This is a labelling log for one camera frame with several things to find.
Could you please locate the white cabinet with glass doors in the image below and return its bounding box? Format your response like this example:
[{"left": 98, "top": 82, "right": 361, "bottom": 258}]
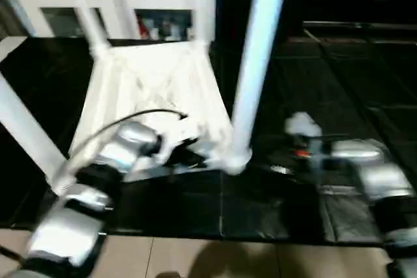
[{"left": 10, "top": 0, "right": 219, "bottom": 41}]

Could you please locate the dark low furniture silver edge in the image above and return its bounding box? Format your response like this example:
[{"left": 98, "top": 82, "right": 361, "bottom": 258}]
[{"left": 303, "top": 21, "right": 417, "bottom": 39}]

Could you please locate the white plastic table top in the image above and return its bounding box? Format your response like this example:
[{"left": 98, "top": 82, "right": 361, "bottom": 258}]
[{"left": 49, "top": 40, "right": 253, "bottom": 195}]

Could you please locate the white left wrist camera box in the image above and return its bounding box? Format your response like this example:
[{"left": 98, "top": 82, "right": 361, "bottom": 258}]
[{"left": 156, "top": 128, "right": 216, "bottom": 165}]

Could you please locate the white plastic table leg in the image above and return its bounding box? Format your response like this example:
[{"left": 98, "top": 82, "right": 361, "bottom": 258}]
[
  {"left": 192, "top": 0, "right": 214, "bottom": 49},
  {"left": 60, "top": 0, "right": 113, "bottom": 59},
  {"left": 227, "top": 0, "right": 292, "bottom": 165},
  {"left": 0, "top": 73, "right": 67, "bottom": 189}
]

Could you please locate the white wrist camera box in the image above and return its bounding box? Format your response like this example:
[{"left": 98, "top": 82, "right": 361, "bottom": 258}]
[
  {"left": 285, "top": 111, "right": 322, "bottom": 139},
  {"left": 156, "top": 128, "right": 216, "bottom": 165}
]

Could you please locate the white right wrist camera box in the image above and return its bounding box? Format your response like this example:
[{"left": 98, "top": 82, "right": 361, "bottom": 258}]
[{"left": 285, "top": 111, "right": 322, "bottom": 139}]

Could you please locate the black work mat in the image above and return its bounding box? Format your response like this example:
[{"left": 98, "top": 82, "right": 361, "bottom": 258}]
[{"left": 0, "top": 34, "right": 417, "bottom": 245}]

